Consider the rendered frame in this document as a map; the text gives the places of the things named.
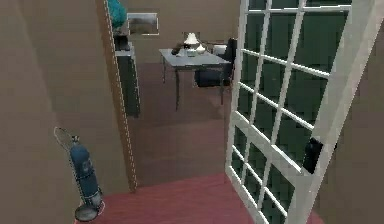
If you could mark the dark cabinet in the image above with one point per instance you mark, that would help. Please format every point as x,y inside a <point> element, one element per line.
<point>128,80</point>

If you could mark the dark small object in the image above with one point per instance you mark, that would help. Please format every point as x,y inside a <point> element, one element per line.
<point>176,49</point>

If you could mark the framed wall picture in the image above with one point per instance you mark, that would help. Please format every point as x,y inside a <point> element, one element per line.
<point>143,23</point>

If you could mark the dark blue armchair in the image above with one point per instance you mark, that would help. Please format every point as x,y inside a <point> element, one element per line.
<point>216,73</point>

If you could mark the white glass-paned room door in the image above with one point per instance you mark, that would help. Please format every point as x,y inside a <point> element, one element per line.
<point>276,110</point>

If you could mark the white bowl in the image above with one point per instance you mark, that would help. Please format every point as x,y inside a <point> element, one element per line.
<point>200,49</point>

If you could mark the grey metal-legged table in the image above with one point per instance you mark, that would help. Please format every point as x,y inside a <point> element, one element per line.
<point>193,60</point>

